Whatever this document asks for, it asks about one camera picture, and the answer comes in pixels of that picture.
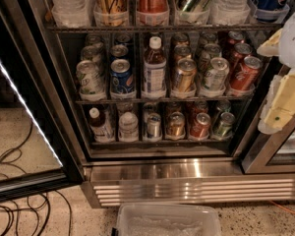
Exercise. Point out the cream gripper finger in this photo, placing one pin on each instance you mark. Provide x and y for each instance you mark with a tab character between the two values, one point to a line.
279	105
270	47

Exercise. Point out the blue pepsi can front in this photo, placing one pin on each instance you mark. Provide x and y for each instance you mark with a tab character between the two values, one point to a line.
122	80

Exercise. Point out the blue pepsi can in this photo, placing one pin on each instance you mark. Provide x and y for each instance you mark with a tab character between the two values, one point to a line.
124	39
122	80
119	51

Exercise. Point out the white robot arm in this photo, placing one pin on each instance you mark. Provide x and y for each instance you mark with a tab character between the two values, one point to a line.
286	45

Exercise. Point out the red can back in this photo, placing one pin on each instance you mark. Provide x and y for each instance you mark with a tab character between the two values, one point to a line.
230	40

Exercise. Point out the red can front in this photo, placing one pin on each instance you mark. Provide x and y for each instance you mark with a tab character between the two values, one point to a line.
246	73

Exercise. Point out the silver green can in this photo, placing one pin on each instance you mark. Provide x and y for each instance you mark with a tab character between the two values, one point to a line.
206	38
208	52
216	74

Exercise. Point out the green can bottom shelf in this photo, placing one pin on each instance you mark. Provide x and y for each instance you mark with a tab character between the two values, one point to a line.
222	129

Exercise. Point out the silver green can back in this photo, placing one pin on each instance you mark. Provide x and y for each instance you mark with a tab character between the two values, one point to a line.
206	38

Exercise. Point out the silver green can front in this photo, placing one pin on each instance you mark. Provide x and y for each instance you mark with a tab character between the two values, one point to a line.
216	74

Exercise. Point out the gold can front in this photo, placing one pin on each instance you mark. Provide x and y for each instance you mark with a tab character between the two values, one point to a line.
184	74

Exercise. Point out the gold can back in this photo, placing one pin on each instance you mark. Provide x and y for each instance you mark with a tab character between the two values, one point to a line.
180	38

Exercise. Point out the red can bottom shelf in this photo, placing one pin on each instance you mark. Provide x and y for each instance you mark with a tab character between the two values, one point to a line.
200	126

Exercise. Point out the gold can bottom shelf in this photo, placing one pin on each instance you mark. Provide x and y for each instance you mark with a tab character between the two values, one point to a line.
175	125

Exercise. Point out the iced tea bottle middle shelf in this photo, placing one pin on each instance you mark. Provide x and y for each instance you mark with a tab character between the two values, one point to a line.
154	66

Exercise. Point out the iced tea bottle shelf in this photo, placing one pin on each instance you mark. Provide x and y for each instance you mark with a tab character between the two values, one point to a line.
154	66
101	126

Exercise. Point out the stainless steel fridge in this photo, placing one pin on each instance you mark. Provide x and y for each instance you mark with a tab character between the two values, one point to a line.
182	170

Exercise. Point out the silver can bottom shelf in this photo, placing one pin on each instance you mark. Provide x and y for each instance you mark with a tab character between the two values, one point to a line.
154	125

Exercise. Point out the blue pepsi can back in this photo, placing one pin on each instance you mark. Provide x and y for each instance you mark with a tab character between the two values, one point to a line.
124	39

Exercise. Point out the gold tall can top shelf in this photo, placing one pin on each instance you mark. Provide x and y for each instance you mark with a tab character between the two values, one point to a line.
112	11

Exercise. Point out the clear water bottle bottom shelf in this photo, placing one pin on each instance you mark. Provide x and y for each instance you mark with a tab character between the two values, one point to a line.
128	127

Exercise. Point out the green white can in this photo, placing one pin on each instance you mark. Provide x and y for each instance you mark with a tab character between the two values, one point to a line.
92	53
93	39
88	75

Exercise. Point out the green white can back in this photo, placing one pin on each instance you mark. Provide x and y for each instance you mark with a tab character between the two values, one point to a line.
93	39

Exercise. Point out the green white can front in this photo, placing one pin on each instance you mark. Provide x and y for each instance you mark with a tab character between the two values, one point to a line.
88	75

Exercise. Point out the iced tea bottle bottom shelf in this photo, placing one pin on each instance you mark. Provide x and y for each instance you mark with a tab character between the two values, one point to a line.
101	126

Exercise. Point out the open glass fridge door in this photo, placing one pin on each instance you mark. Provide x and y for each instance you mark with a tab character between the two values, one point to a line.
39	151

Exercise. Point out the clear water bottle top right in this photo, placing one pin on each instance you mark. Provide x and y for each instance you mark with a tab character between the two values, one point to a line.
229	12

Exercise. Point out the clear plastic bin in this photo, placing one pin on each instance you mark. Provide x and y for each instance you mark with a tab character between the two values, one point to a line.
159	219

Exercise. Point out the clear water bottle top left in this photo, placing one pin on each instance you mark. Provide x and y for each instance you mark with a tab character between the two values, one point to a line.
72	13

